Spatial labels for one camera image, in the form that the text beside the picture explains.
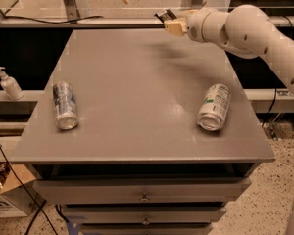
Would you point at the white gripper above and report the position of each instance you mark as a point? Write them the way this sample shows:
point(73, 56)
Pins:
point(195, 25)

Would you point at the dark rxbar chocolate wrapper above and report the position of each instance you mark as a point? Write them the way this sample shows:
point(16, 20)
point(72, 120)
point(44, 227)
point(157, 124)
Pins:
point(165, 15)

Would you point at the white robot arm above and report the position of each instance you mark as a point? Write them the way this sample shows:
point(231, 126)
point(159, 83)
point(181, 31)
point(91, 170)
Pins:
point(246, 32)

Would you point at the white green soda can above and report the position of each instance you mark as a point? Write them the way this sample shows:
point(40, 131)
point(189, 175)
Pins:
point(213, 112)

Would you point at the silver blue redbull can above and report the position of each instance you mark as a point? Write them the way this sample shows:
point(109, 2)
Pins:
point(65, 106)

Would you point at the grey drawer cabinet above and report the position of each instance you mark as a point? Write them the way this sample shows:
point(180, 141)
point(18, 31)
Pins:
point(138, 93)

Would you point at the top grey drawer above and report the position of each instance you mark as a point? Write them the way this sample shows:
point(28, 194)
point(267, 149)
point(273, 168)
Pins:
point(149, 191)

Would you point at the grey drawer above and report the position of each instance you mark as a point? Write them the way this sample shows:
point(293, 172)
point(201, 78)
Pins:
point(149, 191)
point(152, 229)
point(143, 214)

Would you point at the white pump sanitizer bottle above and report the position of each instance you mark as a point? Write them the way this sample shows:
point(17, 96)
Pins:
point(10, 86)

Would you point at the middle grey drawer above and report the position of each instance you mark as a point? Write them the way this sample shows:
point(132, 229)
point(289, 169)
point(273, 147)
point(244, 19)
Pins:
point(143, 214)

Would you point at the bottom grey drawer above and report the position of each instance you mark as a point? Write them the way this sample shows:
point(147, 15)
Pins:
point(152, 229)

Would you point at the cardboard box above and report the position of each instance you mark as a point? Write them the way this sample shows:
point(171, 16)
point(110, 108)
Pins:
point(18, 199)

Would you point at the left metal bracket leg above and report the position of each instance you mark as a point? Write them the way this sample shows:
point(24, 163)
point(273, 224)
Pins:
point(77, 9)

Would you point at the grey metal rail shelf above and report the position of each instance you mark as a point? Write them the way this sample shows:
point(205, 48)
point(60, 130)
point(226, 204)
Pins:
point(23, 22)

